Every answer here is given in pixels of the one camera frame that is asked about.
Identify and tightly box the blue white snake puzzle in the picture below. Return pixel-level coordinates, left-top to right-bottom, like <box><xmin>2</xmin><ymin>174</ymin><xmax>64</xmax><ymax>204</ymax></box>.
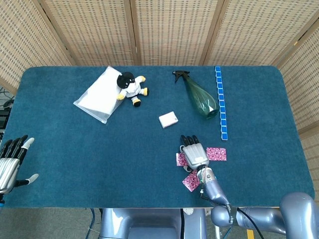
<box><xmin>214</xmin><ymin>66</ymin><xmax>228</xmax><ymax>141</ymax></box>

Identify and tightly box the grey-blue robot torso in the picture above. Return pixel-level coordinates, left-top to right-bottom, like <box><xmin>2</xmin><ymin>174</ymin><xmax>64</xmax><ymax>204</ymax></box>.
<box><xmin>99</xmin><ymin>208</ymin><xmax>207</xmax><ymax>239</ymax></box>

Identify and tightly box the white padded plastic bag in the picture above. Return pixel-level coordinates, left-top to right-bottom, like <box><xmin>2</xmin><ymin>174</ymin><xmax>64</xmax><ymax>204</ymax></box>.
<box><xmin>73</xmin><ymin>65</ymin><xmax>123</xmax><ymax>124</ymax></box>

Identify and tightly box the green glass spray bottle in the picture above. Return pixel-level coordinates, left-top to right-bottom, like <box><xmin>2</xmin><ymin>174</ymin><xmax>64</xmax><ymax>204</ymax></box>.
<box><xmin>171</xmin><ymin>70</ymin><xmax>219</xmax><ymax>120</ymax></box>

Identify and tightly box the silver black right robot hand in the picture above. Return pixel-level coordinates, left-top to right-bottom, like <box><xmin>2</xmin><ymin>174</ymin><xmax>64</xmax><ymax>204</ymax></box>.
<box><xmin>178</xmin><ymin>134</ymin><xmax>210</xmax><ymax>172</ymax></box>

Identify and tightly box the black white plush doll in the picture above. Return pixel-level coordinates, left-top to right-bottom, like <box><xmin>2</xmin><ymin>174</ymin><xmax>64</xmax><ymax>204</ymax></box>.
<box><xmin>116</xmin><ymin>71</ymin><xmax>150</xmax><ymax>108</ymax></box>

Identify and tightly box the pink patterned card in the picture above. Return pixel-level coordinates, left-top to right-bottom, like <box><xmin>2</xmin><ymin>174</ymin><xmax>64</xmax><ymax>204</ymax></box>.
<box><xmin>175</xmin><ymin>152</ymin><xmax>187</xmax><ymax>167</ymax></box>
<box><xmin>182</xmin><ymin>170</ymin><xmax>201</xmax><ymax>193</ymax></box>
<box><xmin>205</xmin><ymin>147</ymin><xmax>227</xmax><ymax>162</ymax></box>

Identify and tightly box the black equipment with cables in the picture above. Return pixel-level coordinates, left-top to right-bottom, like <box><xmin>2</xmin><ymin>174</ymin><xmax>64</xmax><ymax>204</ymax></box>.
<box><xmin>0</xmin><ymin>87</ymin><xmax>15</xmax><ymax>130</ymax></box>

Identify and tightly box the blue felt table cover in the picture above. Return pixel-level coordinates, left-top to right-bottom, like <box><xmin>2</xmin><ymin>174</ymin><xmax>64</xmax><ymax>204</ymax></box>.
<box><xmin>2</xmin><ymin>65</ymin><xmax>315</xmax><ymax>209</ymax></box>

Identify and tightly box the blue cable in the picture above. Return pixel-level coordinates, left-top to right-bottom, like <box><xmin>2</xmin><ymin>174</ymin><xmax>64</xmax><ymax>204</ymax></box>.
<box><xmin>87</xmin><ymin>208</ymin><xmax>97</xmax><ymax>232</ymax></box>

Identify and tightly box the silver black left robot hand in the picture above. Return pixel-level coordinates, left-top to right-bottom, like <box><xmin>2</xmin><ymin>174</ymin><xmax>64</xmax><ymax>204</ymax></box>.
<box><xmin>0</xmin><ymin>134</ymin><xmax>39</xmax><ymax>195</ymax></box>

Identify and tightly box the small white box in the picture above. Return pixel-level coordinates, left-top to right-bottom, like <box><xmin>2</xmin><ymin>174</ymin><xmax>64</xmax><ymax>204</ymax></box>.
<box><xmin>158</xmin><ymin>112</ymin><xmax>179</xmax><ymax>129</ymax></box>

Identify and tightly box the woven wicker screen panel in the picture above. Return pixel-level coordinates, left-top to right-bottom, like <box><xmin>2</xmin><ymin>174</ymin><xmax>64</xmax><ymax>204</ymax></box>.
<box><xmin>0</xmin><ymin>0</ymin><xmax>75</xmax><ymax>95</ymax></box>
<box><xmin>129</xmin><ymin>0</ymin><xmax>222</xmax><ymax>67</ymax></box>
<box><xmin>203</xmin><ymin>0</ymin><xmax>319</xmax><ymax>67</ymax></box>
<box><xmin>271</xmin><ymin>17</ymin><xmax>319</xmax><ymax>172</ymax></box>
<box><xmin>37</xmin><ymin>0</ymin><xmax>139</xmax><ymax>67</ymax></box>

